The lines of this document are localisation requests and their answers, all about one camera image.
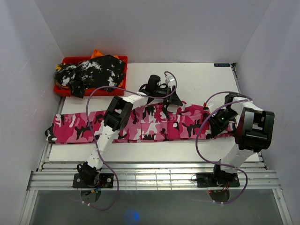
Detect small blue table label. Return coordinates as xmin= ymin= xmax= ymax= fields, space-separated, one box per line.
xmin=213 ymin=63 xmax=231 ymax=68

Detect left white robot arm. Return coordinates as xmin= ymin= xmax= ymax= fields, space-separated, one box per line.
xmin=77 ymin=71 xmax=183 ymax=188

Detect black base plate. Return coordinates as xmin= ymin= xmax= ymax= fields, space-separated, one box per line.
xmin=191 ymin=172 xmax=240 ymax=188
xmin=72 ymin=173 xmax=114 ymax=188

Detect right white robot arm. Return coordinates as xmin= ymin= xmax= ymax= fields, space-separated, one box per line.
xmin=209 ymin=92 xmax=275 ymax=186

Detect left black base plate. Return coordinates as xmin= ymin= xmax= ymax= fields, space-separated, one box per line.
xmin=72 ymin=173 xmax=114 ymax=188

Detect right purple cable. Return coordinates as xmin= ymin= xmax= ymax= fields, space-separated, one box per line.
xmin=195 ymin=91 xmax=254 ymax=205

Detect pink camouflage trousers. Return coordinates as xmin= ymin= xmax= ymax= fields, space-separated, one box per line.
xmin=45 ymin=101 xmax=236 ymax=144

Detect aluminium frame rail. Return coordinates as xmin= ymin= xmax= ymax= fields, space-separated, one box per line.
xmin=18 ymin=161 xmax=293 ymax=225

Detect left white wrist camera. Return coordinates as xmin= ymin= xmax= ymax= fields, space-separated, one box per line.
xmin=165 ymin=73 xmax=176 ymax=87

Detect black white camouflage trousers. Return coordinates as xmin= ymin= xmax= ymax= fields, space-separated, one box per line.
xmin=54 ymin=54 xmax=127 ymax=99

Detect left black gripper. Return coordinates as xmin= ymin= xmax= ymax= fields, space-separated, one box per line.
xmin=153 ymin=86 xmax=183 ymax=107

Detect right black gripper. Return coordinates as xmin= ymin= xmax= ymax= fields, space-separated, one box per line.
xmin=207 ymin=109 xmax=239 ymax=137

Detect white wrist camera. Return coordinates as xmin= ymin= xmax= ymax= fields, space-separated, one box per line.
xmin=165 ymin=73 xmax=176 ymax=87
xmin=203 ymin=102 xmax=214 ymax=113

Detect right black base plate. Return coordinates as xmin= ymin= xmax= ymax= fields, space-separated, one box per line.
xmin=191 ymin=172 xmax=240 ymax=188

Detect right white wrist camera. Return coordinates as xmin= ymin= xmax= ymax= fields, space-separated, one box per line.
xmin=203 ymin=102 xmax=214 ymax=113

